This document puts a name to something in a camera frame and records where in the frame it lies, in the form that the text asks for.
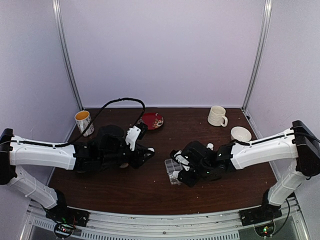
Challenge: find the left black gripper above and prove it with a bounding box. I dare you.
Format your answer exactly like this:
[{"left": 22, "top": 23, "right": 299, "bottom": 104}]
[{"left": 100, "top": 142, "right": 155, "bottom": 170}]

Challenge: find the white pill bottle front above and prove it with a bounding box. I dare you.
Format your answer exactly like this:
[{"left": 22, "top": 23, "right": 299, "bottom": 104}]
[{"left": 206, "top": 143, "right": 214, "bottom": 151}]

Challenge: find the white pill bottle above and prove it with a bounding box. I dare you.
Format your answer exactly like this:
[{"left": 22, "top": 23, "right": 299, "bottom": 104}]
[
  {"left": 206, "top": 143, "right": 214, "bottom": 151},
  {"left": 172, "top": 171, "right": 179, "bottom": 178}
]

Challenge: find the clear plastic pill organizer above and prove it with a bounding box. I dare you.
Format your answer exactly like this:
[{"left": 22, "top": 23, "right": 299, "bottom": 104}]
[{"left": 164, "top": 159, "right": 183, "bottom": 186}]

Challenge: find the grey lid pill bottle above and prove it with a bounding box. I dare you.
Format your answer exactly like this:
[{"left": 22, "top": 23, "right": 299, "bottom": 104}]
[{"left": 119, "top": 163, "right": 129, "bottom": 169}]

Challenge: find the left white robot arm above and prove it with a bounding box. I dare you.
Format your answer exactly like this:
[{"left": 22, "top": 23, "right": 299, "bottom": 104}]
[{"left": 0, "top": 125, "right": 155, "bottom": 222}]

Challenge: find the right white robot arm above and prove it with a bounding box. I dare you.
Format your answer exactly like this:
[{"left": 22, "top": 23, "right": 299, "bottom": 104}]
[{"left": 170, "top": 120, "right": 320, "bottom": 221}]

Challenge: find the red floral plate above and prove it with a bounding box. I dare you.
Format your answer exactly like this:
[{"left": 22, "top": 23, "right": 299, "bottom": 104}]
[{"left": 141, "top": 112, "right": 164, "bottom": 131}]

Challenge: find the white small bowl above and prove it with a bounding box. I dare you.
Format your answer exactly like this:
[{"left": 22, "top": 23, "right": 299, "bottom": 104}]
[{"left": 230, "top": 126, "right": 252, "bottom": 144}]

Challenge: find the cream textured mug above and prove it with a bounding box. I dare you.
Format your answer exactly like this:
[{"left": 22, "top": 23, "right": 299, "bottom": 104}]
[{"left": 207, "top": 105, "right": 228, "bottom": 127}]

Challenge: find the yellow interior floral mug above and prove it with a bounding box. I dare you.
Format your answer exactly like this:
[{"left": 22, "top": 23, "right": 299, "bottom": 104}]
[{"left": 74, "top": 110, "right": 95, "bottom": 137}]

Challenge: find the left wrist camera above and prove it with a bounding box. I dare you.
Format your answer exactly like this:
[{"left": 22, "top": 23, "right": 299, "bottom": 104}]
[{"left": 125, "top": 122, "right": 148, "bottom": 151}]

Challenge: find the front aluminium rail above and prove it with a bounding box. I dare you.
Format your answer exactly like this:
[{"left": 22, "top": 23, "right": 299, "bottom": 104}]
[{"left": 17, "top": 203, "right": 311, "bottom": 240}]

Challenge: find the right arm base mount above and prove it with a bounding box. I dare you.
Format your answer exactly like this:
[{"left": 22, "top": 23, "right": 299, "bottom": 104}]
[{"left": 239, "top": 190, "right": 282, "bottom": 226}]

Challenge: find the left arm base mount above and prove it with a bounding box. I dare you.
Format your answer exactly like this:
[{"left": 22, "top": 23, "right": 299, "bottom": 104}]
[{"left": 45, "top": 189, "right": 90, "bottom": 227}]

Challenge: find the right aluminium frame post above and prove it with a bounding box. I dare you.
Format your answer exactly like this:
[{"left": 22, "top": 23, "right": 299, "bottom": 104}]
[{"left": 241, "top": 0, "right": 273, "bottom": 112}]

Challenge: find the aluminium frame post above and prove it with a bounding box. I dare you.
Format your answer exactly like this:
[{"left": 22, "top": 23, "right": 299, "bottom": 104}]
[
  {"left": 241, "top": 0, "right": 273, "bottom": 112},
  {"left": 52, "top": 0, "right": 84, "bottom": 110}
]

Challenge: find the left aluminium frame post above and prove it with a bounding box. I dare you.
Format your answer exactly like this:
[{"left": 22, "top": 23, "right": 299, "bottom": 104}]
[{"left": 52, "top": 0, "right": 84, "bottom": 110}]

